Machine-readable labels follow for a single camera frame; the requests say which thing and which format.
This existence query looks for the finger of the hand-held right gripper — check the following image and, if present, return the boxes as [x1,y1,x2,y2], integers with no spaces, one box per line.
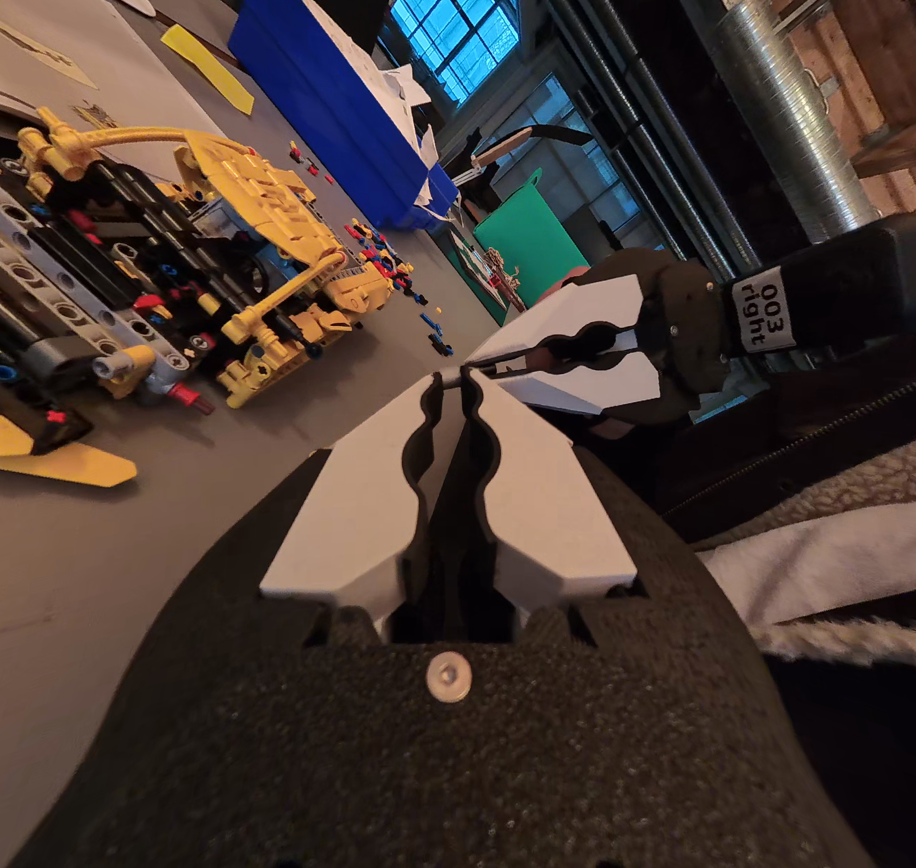
[494,344,661,415]
[467,275,644,368]

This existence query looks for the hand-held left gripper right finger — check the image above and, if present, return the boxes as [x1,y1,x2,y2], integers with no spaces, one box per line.
[445,366,638,645]

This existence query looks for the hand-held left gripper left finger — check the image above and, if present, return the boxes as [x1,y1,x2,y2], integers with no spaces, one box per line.
[260,373,448,645]

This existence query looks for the grey desk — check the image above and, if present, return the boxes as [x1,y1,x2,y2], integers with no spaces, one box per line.
[0,0,516,868]

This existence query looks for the brown brick model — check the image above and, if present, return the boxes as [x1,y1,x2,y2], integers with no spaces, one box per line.
[483,247,528,312]

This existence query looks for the green box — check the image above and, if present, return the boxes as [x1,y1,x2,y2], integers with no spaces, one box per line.
[472,168,592,289]

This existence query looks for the green baseplate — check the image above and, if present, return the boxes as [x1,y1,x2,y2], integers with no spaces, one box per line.
[447,227,531,328]

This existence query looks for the glass partition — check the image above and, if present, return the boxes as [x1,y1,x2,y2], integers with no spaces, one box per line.
[494,73,648,253]

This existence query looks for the person's fleece-lined dark jacket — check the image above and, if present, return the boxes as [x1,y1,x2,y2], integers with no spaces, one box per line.
[662,353,916,669]

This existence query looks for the person's white shirt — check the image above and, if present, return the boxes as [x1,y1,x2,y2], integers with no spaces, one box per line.
[705,503,916,627]

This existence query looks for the paned window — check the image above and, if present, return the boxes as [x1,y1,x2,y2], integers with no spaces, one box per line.
[390,0,520,106]

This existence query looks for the scattered red and black pins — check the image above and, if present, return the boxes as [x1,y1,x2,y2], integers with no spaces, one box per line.
[288,140,335,185]

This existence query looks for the yellow brick car model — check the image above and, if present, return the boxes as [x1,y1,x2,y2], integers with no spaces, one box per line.
[0,105,395,488]

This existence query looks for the blue plastic bin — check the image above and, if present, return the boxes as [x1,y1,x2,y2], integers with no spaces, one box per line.
[228,0,459,232]

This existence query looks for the person's dark trousers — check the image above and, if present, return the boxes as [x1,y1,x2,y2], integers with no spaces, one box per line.
[766,657,916,868]

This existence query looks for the yellow paper strip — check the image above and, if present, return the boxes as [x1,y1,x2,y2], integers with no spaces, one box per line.
[161,23,255,116]

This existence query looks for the instruction booklet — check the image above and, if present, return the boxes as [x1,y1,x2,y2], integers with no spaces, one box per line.
[0,0,230,167]

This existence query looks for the silver ventilation duct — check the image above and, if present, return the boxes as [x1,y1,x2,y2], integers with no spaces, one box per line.
[716,0,883,245]

